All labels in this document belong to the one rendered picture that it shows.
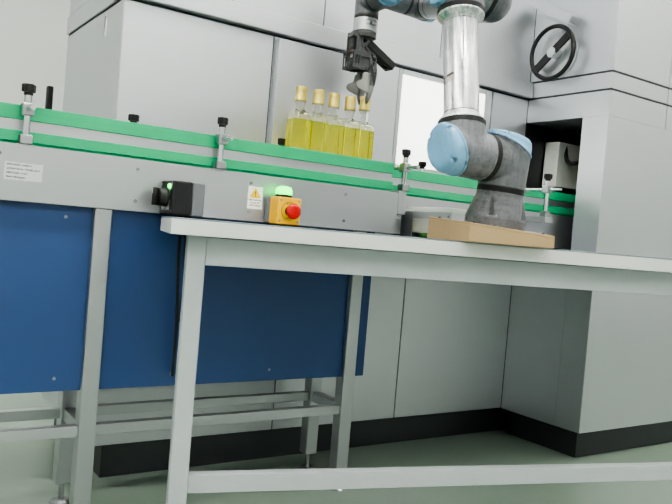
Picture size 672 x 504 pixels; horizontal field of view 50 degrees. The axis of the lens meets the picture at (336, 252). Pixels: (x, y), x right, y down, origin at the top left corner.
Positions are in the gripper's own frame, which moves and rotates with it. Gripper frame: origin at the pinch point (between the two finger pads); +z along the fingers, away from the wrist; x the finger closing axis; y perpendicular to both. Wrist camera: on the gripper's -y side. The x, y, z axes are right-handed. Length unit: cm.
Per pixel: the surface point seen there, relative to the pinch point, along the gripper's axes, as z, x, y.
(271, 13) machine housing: -22.6, -9.7, 29.5
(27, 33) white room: -67, -304, 73
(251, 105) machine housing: 5.4, -11.6, 32.8
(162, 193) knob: 36, 29, 68
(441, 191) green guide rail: 25.3, 1.2, -31.1
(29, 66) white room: -47, -304, 71
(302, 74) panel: -6.4, -10.1, 17.4
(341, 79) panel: -7.6, -11.6, 2.8
